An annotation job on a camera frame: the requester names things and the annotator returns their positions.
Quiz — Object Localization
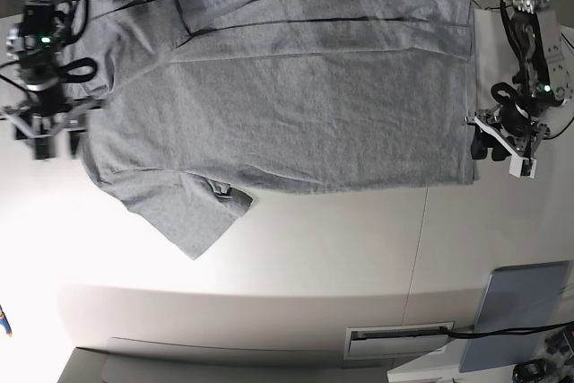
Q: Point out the silver gripper image left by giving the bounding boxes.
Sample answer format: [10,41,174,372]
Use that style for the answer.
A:
[1,97,104,159]

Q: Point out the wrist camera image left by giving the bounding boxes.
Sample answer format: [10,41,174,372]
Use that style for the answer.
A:
[30,133,56,161]

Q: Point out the grey laptop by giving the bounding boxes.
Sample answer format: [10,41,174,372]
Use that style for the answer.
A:
[459,261,570,373]

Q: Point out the black items bottom right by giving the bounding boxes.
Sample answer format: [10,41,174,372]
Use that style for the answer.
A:
[512,326,574,383]

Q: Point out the silver gripper image right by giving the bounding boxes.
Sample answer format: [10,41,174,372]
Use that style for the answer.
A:
[465,104,552,161]

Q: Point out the grey T-shirt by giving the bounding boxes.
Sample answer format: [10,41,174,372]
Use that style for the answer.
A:
[68,0,476,258]

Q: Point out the black mouse cable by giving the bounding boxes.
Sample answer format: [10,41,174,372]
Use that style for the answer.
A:
[544,100,574,141]

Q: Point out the black cable on desk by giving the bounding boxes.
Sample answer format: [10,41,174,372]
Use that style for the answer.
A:
[441,322,574,340]

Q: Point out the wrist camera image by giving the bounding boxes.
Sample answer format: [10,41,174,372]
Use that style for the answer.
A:
[30,133,56,161]
[509,155,537,178]

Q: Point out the blue orange object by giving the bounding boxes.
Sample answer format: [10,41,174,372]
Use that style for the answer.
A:
[0,307,13,336]

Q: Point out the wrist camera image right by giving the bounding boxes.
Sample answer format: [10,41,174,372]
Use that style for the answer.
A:
[509,155,537,178]

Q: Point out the white cable grommet tray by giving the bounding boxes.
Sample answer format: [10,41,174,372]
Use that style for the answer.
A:
[344,322,454,361]

